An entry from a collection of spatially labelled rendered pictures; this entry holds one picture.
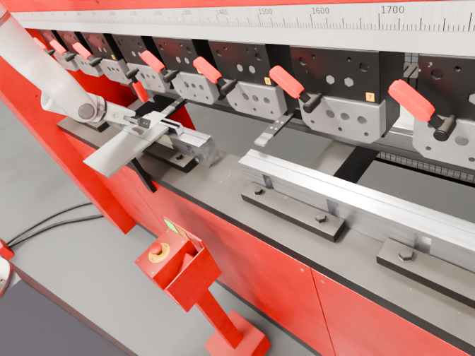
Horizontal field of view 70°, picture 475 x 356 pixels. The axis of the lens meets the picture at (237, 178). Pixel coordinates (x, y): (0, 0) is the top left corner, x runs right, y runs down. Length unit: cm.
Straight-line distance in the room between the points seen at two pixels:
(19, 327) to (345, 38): 100
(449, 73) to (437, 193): 165
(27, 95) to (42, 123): 15
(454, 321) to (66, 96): 101
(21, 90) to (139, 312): 128
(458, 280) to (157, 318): 154
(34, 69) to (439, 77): 90
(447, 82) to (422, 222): 34
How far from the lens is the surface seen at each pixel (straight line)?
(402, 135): 96
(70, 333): 120
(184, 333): 189
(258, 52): 65
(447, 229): 77
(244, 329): 164
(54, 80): 103
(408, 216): 77
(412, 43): 50
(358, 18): 51
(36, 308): 110
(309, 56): 58
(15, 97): 198
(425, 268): 79
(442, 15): 48
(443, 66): 50
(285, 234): 88
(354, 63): 54
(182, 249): 110
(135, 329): 204
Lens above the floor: 158
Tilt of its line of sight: 41 degrees down
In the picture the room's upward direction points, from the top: 23 degrees counter-clockwise
